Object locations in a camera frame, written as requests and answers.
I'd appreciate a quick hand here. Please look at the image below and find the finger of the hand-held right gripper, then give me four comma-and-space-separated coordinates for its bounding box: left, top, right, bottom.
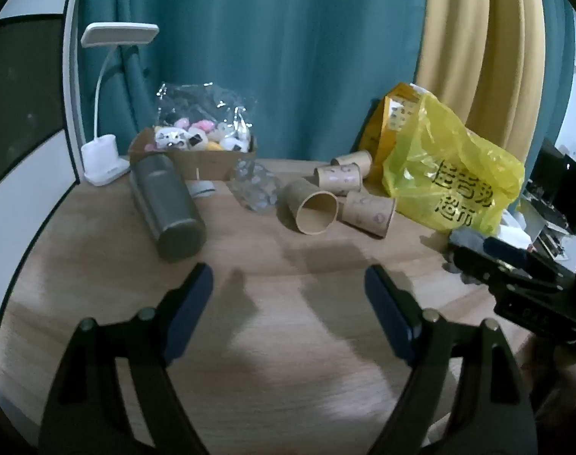
447, 243, 576, 295
451, 228, 538, 268

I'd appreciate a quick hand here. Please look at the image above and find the small white and blue roll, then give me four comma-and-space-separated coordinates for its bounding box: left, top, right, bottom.
188, 180, 216, 200

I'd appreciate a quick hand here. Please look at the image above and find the teal curtain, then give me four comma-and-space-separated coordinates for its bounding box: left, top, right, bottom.
77, 0, 576, 185

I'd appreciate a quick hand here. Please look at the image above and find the orange paper package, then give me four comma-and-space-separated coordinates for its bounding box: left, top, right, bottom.
355, 82, 428, 185

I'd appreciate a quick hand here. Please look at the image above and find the clear bag of plush toys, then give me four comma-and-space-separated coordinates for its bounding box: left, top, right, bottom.
154, 82, 253, 153

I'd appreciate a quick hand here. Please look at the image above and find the white desk lamp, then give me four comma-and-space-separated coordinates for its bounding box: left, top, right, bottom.
80, 23, 160, 187

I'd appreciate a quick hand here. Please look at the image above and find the brown paper cup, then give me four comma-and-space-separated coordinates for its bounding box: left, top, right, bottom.
330, 150, 375, 174
277, 179, 340, 237
314, 163, 364, 196
338, 191, 397, 239

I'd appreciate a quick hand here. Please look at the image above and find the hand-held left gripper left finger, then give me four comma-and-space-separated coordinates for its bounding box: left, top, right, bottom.
39, 262, 214, 455

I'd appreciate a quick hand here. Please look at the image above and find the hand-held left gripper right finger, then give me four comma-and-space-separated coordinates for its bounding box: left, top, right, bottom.
364, 265, 538, 455

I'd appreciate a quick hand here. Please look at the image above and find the yellow plastic bag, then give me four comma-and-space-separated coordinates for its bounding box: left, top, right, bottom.
382, 91, 526, 236

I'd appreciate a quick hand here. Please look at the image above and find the yellow curtain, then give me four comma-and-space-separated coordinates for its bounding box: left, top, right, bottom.
414, 0, 547, 169

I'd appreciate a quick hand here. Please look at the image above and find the white crumpled paper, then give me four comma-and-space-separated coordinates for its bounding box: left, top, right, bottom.
499, 206, 547, 249

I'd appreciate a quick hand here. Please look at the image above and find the grey thermos bottle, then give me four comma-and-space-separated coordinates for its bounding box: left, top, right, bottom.
129, 153, 208, 263

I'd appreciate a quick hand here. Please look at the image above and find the cardboard box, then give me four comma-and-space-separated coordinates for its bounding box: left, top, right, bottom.
128, 127, 259, 182

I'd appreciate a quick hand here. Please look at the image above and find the crumpled clear plastic wrapper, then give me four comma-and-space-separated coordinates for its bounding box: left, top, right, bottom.
228, 158, 280, 212

